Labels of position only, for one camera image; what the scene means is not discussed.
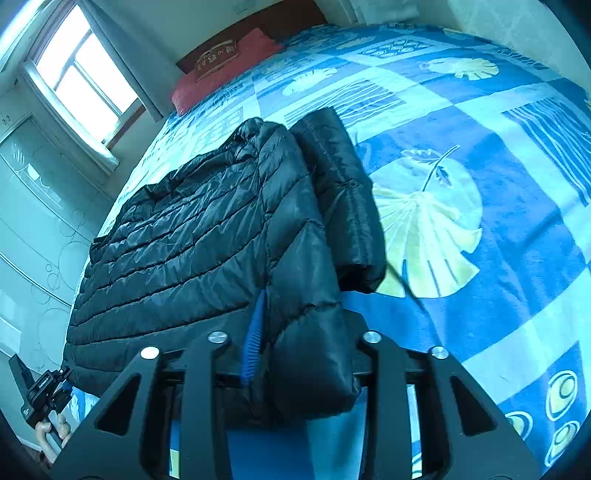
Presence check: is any person's left hand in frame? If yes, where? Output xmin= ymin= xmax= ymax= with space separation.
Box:
xmin=34 ymin=410 xmax=73 ymax=464

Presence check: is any red pillow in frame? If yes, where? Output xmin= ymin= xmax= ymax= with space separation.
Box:
xmin=171 ymin=28 xmax=284 ymax=116

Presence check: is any dark wooden headboard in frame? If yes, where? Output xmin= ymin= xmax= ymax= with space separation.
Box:
xmin=175 ymin=0 xmax=328 ymax=75

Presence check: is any blue leaf-print bedspread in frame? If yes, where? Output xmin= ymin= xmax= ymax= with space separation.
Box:
xmin=69 ymin=23 xmax=591 ymax=480

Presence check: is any grey curtain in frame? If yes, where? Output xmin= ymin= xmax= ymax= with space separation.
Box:
xmin=78 ymin=0 xmax=182 ymax=123

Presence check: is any frosted glass wardrobe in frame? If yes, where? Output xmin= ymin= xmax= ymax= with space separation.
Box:
xmin=0 ymin=88 xmax=116 ymax=370

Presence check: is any small brown printed cushion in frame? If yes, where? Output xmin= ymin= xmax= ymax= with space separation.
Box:
xmin=194 ymin=39 xmax=241 ymax=81

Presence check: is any black puffer jacket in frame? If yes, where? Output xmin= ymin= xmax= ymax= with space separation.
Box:
xmin=62 ymin=107 xmax=428 ymax=428

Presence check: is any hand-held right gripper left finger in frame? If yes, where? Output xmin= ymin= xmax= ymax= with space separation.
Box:
xmin=51 ymin=288 xmax=269 ymax=480

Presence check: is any wood-framed window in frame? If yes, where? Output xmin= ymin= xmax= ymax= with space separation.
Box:
xmin=18 ymin=0 xmax=145 ymax=155

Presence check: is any white curtain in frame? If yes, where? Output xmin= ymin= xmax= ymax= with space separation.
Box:
xmin=348 ymin=0 xmax=421 ymax=24

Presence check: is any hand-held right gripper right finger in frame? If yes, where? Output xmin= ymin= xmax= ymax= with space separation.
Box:
xmin=342 ymin=310 xmax=542 ymax=480

